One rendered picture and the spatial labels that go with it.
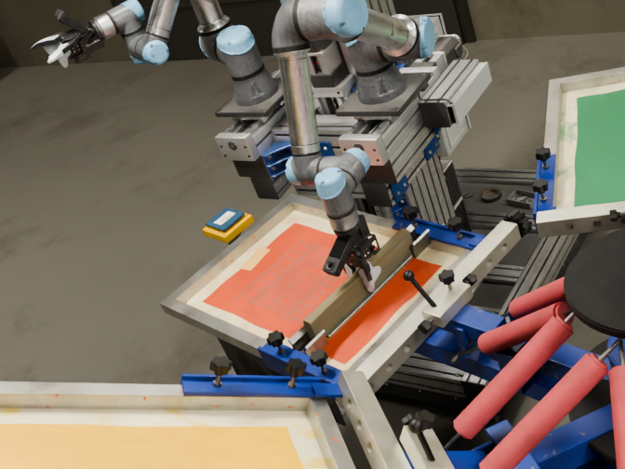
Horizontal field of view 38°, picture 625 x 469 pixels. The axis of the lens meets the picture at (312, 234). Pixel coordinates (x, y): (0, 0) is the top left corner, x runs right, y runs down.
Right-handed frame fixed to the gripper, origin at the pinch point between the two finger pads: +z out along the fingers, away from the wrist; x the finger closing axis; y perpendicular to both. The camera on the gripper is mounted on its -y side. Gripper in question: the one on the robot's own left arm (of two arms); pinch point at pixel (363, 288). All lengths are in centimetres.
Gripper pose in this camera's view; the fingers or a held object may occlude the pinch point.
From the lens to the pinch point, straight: 239.4
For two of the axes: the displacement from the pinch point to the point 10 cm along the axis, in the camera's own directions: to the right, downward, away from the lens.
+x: -6.8, -2.0, 7.1
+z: 3.2, 7.9, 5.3
